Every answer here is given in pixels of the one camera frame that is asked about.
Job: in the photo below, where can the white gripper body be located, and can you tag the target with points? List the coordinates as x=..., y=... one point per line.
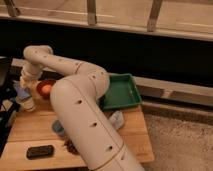
x=28, y=104

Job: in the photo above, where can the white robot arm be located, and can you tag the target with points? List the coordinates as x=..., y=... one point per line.
x=74, y=100

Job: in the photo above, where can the blue cup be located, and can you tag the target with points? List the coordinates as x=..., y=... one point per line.
x=58, y=129

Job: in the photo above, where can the black sponge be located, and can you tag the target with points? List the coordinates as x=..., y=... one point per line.
x=40, y=152

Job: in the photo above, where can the blue cloth item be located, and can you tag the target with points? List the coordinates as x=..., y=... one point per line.
x=22, y=93

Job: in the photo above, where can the black chair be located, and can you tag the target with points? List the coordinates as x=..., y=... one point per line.
x=7, y=102

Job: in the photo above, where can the red bowl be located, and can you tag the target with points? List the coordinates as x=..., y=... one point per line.
x=41, y=84

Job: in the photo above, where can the orange ball in bowl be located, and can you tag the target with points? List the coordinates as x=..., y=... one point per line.
x=46, y=89

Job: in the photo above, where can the brown crumpled object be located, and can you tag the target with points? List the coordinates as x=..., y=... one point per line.
x=70, y=147

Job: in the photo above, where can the green plastic tray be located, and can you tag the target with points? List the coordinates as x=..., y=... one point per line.
x=122, y=93

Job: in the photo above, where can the metal railing post left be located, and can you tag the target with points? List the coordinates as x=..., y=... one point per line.
x=13, y=11

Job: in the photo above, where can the metal railing post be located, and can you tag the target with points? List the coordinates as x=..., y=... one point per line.
x=154, y=14
x=13, y=11
x=91, y=12

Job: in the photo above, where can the metal railing post middle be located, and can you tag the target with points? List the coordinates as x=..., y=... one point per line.
x=91, y=12

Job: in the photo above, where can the metal railing post right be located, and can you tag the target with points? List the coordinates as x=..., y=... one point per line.
x=154, y=14

